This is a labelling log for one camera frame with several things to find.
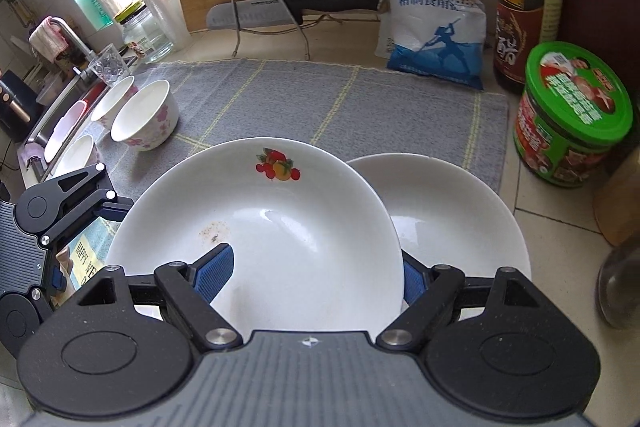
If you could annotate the white plate back fruit print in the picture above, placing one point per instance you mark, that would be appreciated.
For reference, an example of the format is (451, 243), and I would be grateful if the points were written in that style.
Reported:
(314, 247)

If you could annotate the clear glass mug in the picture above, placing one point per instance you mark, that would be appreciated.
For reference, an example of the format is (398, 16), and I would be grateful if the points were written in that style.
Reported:
(109, 66)

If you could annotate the clear bottle red cap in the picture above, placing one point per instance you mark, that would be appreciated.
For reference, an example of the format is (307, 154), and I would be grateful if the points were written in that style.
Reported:
(618, 285)

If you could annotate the santoku kitchen knife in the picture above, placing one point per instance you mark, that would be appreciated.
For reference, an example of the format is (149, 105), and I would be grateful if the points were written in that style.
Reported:
(220, 16)

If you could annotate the white bowl pink flowers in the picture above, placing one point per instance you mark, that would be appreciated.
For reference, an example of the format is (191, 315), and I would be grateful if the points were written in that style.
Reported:
(110, 105)
(147, 120)

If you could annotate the grey checked dish mat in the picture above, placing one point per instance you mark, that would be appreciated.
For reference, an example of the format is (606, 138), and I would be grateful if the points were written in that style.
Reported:
(350, 111)

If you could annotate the yellow lid spice jar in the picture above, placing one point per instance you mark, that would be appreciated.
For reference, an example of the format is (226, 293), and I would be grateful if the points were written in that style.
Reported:
(616, 205)

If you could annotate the stainless steel sink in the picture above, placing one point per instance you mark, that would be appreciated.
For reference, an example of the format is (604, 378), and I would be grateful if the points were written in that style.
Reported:
(30, 153)

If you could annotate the wire cutting board stand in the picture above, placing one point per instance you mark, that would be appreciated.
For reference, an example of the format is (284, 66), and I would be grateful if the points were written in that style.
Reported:
(274, 8)

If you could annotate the plate with food stain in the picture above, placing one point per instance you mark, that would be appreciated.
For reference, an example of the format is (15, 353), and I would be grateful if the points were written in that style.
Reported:
(443, 215)

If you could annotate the blue white salt bag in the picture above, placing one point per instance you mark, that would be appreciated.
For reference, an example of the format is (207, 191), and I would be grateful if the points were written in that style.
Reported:
(440, 38)

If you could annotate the pink dish cloth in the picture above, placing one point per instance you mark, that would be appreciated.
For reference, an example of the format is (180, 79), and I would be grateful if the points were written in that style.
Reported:
(47, 40)

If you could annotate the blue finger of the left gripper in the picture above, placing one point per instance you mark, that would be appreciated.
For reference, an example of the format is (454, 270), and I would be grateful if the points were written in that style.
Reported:
(56, 280)
(114, 210)

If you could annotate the glass jar with label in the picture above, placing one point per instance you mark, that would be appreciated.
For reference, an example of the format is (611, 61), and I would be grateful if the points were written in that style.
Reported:
(142, 33)

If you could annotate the steel kitchen faucet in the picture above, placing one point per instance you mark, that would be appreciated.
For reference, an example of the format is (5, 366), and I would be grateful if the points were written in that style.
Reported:
(76, 57)

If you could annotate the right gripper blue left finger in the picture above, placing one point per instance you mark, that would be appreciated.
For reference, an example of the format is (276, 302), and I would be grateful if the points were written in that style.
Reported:
(188, 291)

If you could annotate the red white basin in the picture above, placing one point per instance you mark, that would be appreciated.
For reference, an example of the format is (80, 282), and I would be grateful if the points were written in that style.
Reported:
(65, 124)

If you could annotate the green lid sauce jar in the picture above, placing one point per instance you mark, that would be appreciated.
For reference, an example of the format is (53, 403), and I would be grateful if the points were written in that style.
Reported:
(573, 110)

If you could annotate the black air fryer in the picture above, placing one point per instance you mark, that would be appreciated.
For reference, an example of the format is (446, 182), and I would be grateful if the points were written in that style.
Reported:
(19, 110)

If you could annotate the plain white front bowl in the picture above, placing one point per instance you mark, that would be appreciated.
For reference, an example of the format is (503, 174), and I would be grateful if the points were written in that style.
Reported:
(80, 154)

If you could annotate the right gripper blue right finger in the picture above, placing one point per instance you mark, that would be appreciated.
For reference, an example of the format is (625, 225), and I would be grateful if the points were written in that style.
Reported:
(430, 294)

